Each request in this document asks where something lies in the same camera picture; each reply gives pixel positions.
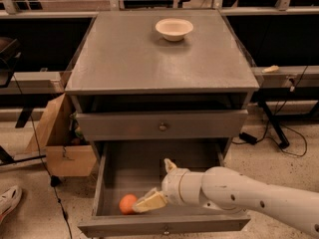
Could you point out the grey wooden drawer cabinet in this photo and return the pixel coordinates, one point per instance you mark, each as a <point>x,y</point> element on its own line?
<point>127,66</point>

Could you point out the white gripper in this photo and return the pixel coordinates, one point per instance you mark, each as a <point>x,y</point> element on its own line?
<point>170,184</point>

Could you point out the white sneaker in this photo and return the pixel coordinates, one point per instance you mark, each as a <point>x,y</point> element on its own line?
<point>9,201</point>

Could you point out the white paper bowl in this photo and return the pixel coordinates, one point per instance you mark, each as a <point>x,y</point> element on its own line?
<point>174,29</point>

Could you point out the closed grey top drawer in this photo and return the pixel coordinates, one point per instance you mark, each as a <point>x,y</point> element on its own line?
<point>166,125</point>

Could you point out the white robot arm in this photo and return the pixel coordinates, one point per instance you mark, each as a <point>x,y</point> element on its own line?
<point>225,190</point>

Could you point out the brown cardboard box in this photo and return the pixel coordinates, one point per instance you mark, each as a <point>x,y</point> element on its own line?
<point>64,156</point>

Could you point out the open grey middle drawer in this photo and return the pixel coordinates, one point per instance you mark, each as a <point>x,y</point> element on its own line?
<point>136,166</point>

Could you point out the small yellow foam scrap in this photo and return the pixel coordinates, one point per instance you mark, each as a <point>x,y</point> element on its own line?
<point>270,69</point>

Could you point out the orange fruit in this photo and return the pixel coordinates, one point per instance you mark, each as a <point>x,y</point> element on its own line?
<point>126,204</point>

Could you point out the black table leg stand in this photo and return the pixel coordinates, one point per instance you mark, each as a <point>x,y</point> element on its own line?
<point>284,143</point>

